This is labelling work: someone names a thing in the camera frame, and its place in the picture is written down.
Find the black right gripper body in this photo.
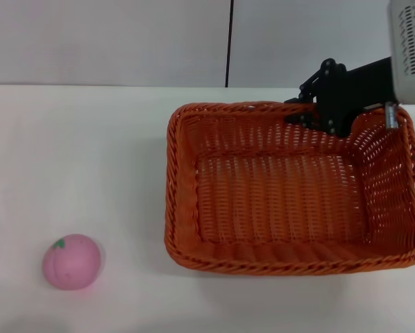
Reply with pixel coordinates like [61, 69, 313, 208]
[314, 57, 396, 137]

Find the orange woven plastic basket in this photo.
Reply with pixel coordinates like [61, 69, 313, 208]
[162, 101, 415, 277]

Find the pink peach toy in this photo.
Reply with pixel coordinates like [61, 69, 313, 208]
[42, 233, 102, 290]

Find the silver metal cylinder connector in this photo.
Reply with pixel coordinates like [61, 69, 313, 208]
[384, 102, 400, 130]

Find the black vertical wall seam strip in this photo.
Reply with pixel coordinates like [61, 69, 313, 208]
[224, 0, 235, 88]

